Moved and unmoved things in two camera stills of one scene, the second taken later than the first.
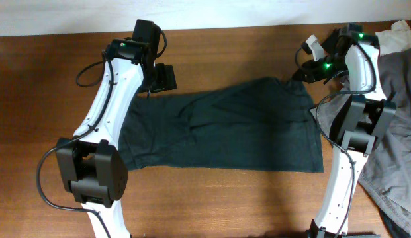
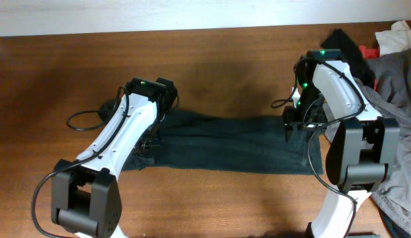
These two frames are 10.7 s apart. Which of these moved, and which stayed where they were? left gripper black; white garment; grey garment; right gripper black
Moved: left gripper black; right gripper black
Stayed: white garment; grey garment
